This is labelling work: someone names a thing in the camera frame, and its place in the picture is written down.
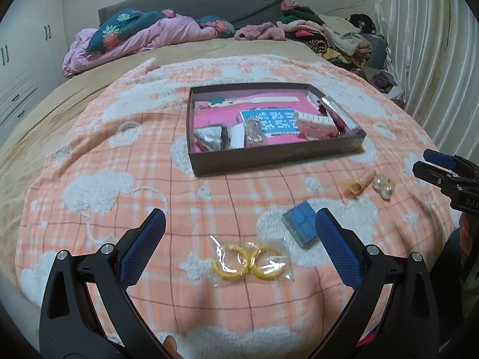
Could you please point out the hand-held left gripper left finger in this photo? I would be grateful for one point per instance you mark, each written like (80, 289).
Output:
(146, 246)

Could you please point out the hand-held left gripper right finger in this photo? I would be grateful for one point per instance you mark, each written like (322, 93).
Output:
(338, 246)

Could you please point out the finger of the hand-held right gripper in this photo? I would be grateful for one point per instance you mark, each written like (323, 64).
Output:
(438, 157)
(428, 172)

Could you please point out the pearl earring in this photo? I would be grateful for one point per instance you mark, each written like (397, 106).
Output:
(378, 184)
(389, 190)

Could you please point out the small blue box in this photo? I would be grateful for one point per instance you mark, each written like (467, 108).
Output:
(299, 224)

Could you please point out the orange cone shell ornament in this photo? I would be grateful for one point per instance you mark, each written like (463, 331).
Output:
(355, 187)

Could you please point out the yellow hoop earrings bag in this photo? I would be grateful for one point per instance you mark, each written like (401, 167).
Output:
(249, 265)

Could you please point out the clear bag of silver earrings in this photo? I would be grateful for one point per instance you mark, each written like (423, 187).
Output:
(209, 138)

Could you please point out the dark cardboard box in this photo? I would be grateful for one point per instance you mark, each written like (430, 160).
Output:
(243, 162)

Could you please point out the white hair clip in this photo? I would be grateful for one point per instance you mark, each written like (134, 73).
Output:
(312, 118)

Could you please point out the sparkly silver hair clip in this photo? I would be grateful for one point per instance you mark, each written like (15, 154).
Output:
(254, 131)

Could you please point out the person's left hand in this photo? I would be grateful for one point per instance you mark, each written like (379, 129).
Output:
(170, 344)

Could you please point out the peach cloud blanket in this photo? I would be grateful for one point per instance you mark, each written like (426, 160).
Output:
(131, 202)

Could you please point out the dark cloth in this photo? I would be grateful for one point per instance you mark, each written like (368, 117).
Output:
(449, 261)

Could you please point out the white curtain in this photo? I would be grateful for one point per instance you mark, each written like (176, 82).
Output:
(430, 63)

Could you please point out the red printed cloth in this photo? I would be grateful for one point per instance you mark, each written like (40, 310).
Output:
(368, 338)

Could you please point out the pink printed book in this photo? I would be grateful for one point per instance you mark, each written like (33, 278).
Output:
(224, 114)

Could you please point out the pile of clothes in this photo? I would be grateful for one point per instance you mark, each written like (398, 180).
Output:
(336, 33)

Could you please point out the beige bedsheet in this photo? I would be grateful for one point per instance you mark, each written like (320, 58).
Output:
(45, 112)

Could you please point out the pink quilt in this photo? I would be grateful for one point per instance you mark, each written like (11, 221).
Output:
(157, 33)

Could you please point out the white wardrobe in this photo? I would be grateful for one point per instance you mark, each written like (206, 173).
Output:
(22, 63)

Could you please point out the teal floral pillow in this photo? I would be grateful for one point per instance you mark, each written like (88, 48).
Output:
(119, 26)

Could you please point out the grey headboard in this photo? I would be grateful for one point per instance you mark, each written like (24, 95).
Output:
(224, 3)

